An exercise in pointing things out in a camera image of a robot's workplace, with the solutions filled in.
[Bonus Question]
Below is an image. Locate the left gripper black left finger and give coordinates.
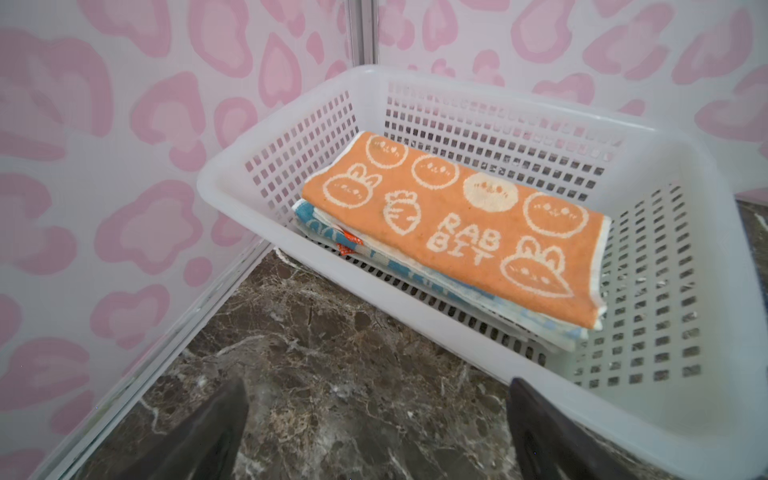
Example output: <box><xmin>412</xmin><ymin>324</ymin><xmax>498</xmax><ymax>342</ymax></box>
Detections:
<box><xmin>117</xmin><ymin>379</ymin><xmax>249</xmax><ymax>479</ymax></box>

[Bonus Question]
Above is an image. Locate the teal bunny print towel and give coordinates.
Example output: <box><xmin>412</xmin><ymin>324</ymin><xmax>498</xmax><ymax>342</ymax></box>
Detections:
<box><xmin>292</xmin><ymin>199</ymin><xmax>580</xmax><ymax>354</ymax></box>

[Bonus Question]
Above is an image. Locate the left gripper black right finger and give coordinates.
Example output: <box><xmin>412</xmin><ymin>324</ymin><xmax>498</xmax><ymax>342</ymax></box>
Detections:
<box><xmin>506</xmin><ymin>377</ymin><xmax>635</xmax><ymax>480</ymax></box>

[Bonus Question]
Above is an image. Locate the white perforated plastic basket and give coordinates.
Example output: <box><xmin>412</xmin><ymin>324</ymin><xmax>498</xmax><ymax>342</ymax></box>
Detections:
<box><xmin>197</xmin><ymin>67</ymin><xmax>767</xmax><ymax>479</ymax></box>

